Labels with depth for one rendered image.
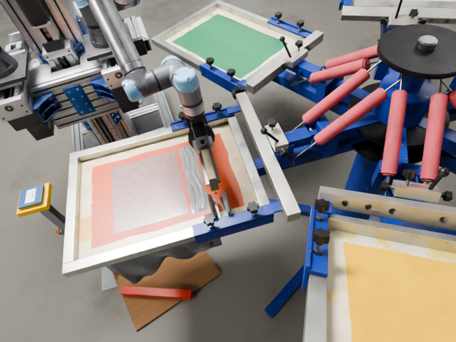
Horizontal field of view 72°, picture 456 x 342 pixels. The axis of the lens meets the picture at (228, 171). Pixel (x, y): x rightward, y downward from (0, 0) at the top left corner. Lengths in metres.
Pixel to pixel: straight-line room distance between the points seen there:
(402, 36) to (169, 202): 1.09
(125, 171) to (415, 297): 1.16
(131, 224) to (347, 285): 0.83
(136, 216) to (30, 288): 1.44
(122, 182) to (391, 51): 1.17
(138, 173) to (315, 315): 1.00
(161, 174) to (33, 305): 1.48
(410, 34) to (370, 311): 1.02
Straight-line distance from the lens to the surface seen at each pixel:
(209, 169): 1.12
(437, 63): 1.32
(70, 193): 1.48
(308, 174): 2.51
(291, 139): 1.33
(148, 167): 1.44
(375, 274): 0.89
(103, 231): 1.35
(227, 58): 1.93
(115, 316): 2.27
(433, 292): 0.91
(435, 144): 1.25
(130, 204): 1.36
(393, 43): 1.38
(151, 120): 2.79
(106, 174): 1.50
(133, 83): 1.09
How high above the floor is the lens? 2.03
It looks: 53 degrees down
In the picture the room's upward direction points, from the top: 11 degrees counter-clockwise
